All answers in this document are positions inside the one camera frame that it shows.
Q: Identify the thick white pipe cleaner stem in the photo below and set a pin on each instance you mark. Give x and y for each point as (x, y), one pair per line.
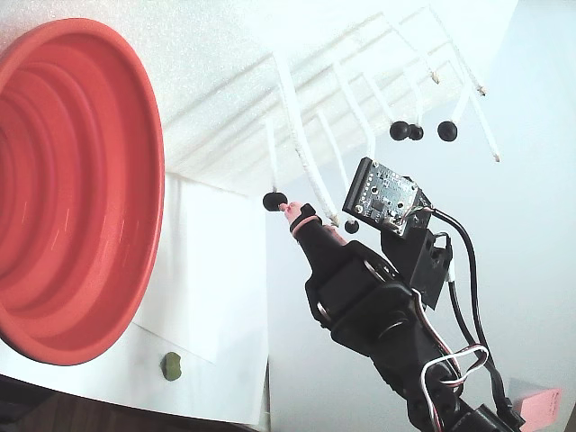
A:
(315, 180)

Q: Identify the red collapsible silicone cup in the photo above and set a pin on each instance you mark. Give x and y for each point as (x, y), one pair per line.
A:
(90, 202)

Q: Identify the white foam board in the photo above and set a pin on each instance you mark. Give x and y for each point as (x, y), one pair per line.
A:
(216, 81)

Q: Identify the small dark blueberry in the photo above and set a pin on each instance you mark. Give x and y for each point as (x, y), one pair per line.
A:
(350, 226)
(415, 132)

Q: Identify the bent white pipe cleaner stem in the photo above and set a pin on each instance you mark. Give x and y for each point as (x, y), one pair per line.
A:
(355, 103)

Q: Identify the short white pipe cleaner stem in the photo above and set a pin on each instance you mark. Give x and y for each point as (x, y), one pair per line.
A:
(294, 139)

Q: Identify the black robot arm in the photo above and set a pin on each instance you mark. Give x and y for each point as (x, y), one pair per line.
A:
(405, 382)

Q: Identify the pink sticky note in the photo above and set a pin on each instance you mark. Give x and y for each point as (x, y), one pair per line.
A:
(542, 405)

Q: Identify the white paper sheet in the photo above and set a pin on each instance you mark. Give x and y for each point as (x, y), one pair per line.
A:
(202, 270)

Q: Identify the green leaf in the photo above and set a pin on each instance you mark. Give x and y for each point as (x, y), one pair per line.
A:
(171, 366)

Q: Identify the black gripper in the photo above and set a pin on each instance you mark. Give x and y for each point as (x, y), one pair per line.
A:
(337, 265)

